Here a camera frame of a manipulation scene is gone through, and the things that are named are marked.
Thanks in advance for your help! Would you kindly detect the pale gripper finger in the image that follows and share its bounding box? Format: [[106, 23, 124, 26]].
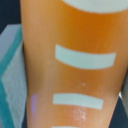
[[0, 24, 27, 128]]

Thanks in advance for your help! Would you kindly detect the orange bread loaf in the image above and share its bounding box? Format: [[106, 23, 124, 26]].
[[20, 0, 128, 128]]

